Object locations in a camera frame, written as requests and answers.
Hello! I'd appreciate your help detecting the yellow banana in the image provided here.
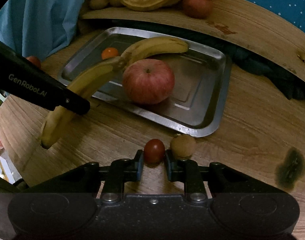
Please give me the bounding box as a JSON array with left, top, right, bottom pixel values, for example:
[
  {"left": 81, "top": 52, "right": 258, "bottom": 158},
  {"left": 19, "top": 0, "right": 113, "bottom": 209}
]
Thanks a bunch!
[
  {"left": 121, "top": 36, "right": 189, "bottom": 66},
  {"left": 39, "top": 56, "right": 127, "bottom": 149}
]

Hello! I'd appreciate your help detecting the small red cherry tomato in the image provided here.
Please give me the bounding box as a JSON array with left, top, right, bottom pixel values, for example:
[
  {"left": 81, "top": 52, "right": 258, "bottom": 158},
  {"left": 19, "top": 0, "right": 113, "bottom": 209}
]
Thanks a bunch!
[{"left": 143, "top": 139, "right": 165, "bottom": 165}]

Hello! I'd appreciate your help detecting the large red apple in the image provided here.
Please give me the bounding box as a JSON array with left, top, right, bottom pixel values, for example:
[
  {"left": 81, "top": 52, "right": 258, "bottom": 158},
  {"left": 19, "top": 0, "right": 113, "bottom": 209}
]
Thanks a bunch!
[{"left": 122, "top": 59, "right": 175, "bottom": 105}]

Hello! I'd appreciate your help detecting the brown longan fruit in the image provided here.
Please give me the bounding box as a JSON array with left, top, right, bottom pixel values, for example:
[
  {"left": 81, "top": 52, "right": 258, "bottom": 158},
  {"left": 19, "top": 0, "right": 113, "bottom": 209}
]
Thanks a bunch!
[{"left": 170, "top": 134, "right": 196, "bottom": 159}]

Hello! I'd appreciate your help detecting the blue cloth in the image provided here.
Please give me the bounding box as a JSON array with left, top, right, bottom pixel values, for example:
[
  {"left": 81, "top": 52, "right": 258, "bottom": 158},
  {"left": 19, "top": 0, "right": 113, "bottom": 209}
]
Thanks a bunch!
[{"left": 0, "top": 0, "right": 85, "bottom": 60}]

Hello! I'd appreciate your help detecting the steel tray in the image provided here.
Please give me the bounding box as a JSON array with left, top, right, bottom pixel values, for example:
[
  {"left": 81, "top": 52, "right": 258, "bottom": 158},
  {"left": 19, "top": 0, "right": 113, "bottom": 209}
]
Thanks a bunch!
[{"left": 58, "top": 27, "right": 231, "bottom": 138}]

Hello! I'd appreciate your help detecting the orange tangerine far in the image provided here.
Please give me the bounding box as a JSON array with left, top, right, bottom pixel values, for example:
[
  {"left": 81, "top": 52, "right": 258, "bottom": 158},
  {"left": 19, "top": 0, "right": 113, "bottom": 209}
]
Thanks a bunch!
[{"left": 101, "top": 47, "right": 120, "bottom": 60}]

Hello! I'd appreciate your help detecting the brown kiwi on shelf right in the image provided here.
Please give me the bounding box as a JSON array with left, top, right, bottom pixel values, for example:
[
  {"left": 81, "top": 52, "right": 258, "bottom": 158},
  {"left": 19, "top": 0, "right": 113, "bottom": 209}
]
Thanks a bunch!
[{"left": 109, "top": 0, "right": 122, "bottom": 7}]

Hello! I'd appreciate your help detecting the wooden curved shelf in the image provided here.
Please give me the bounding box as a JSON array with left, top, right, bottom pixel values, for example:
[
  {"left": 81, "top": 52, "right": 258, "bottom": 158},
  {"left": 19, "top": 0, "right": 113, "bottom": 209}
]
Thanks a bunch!
[{"left": 82, "top": 0, "right": 305, "bottom": 82}]

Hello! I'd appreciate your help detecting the red apple on shelf lower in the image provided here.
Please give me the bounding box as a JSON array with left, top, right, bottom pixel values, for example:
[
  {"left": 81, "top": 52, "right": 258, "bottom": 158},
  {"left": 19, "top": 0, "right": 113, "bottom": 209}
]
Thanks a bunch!
[{"left": 182, "top": 0, "right": 213, "bottom": 19}]

